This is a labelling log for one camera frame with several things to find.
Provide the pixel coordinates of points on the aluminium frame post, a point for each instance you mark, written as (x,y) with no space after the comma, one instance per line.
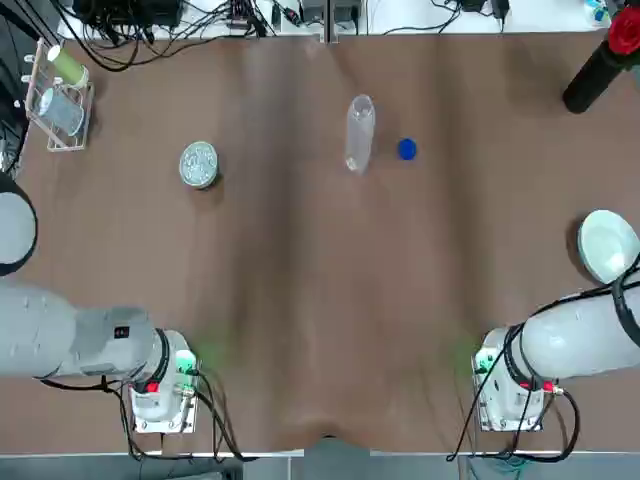
(331,20)

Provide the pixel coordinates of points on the blue bottle cap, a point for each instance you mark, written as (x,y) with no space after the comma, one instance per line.
(408,149)

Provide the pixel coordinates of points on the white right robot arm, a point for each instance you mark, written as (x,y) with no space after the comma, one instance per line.
(565,340)

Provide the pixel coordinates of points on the transparent plastic bottle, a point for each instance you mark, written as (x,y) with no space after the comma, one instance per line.
(360,135)

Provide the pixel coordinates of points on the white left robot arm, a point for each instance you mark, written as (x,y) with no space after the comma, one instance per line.
(45,330)

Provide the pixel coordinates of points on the blue grey patterned cup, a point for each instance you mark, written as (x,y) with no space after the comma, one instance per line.
(62,112)

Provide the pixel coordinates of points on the black vase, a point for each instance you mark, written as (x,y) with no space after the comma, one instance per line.
(590,80)

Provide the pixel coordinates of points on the pale green bowl of ice cubes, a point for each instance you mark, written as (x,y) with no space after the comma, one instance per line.
(199,165)

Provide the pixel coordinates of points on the wooden cup rack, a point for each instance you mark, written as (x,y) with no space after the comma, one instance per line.
(55,142)

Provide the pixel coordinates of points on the red rose bouquet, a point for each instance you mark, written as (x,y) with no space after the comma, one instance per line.
(625,30)

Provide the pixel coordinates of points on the pale green plate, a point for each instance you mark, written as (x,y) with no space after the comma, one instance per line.
(605,245)

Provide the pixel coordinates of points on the green paper cup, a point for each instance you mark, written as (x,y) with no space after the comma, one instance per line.
(69,65)

